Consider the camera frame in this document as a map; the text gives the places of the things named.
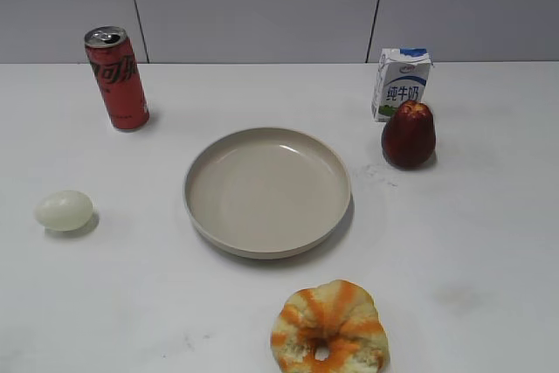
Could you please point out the orange striped ring croissant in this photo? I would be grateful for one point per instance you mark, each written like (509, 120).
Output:
(334, 327)

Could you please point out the beige round plate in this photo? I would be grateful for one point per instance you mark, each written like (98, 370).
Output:
(268, 193)

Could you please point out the dark red wax apple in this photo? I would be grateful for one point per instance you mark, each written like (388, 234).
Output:
(409, 139)

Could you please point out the white blue milk carton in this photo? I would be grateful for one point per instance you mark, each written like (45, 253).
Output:
(402, 75)

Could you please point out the red cola can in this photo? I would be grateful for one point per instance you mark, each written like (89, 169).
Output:
(112, 58)

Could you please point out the white egg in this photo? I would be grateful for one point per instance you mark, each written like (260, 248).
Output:
(65, 210)

